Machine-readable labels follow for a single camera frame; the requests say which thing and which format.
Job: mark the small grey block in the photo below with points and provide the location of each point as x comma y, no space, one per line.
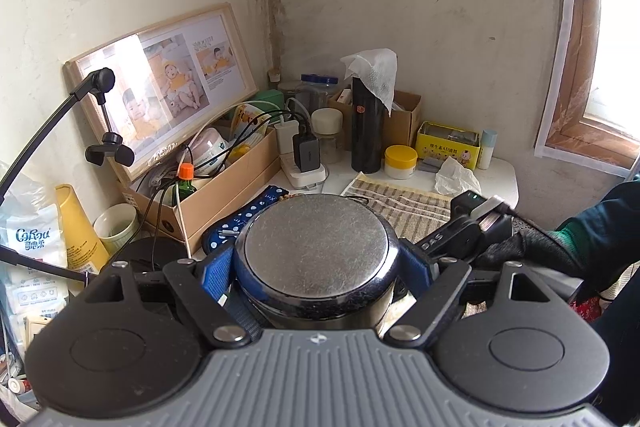
432,165

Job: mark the crumpled white tissue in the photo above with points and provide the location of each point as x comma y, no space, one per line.
455,177

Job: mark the glass jar white cap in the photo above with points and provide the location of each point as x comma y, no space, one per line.
327,121

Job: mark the pale green cup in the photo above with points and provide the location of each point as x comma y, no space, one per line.
116,227

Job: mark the striped towel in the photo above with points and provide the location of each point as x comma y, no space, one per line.
400,207

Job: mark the black thermos bottle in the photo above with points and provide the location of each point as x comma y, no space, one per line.
367,132

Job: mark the small brown cardboard box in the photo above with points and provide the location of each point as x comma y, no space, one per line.
405,122

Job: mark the yellow lid cream jar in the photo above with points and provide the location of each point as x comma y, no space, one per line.
400,157

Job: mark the white wipe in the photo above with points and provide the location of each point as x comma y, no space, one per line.
377,72

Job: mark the yellow tin box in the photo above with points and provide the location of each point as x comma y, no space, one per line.
445,152

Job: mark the white round jar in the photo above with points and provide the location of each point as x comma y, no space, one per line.
210,149

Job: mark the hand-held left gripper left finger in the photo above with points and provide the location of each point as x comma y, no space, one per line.
217,274

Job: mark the blue dotted cloth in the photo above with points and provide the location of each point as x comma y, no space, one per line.
250,212

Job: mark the person's right hand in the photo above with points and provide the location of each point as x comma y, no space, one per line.
530,249

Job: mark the light blue tube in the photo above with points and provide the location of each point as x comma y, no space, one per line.
487,149

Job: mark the long tan cardboard box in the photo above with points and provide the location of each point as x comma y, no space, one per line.
225,187

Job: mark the yellow cartoon pouch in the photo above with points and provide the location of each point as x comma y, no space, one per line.
247,114

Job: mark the plastic tissue pack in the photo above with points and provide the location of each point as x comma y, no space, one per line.
30,237

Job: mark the black charger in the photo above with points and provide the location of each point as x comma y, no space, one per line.
306,152

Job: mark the red patterned cloth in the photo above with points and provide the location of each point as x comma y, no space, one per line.
587,307

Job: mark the wooden photo frame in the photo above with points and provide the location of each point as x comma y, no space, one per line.
175,62

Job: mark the black phone holder stand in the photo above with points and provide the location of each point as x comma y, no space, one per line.
45,127

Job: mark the wooden window frame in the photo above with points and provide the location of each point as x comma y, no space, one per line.
575,82

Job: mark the clear jar blue lid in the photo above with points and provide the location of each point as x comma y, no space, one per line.
318,79

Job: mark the white power strip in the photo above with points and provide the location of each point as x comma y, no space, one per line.
305,179

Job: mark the stainless steel container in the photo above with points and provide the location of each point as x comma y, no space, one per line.
315,242

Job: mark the green bottle orange cap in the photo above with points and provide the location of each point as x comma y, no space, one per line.
186,184

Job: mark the yellow paper tube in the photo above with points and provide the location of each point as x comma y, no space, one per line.
80,232

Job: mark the person's right forearm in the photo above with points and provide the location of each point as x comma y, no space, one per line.
600,227

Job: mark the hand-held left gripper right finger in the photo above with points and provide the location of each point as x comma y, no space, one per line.
415,267

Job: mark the white charger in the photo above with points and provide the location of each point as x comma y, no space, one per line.
284,139

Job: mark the green box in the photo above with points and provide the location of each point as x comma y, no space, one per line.
270,99

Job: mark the white remote control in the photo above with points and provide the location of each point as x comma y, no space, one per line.
40,324

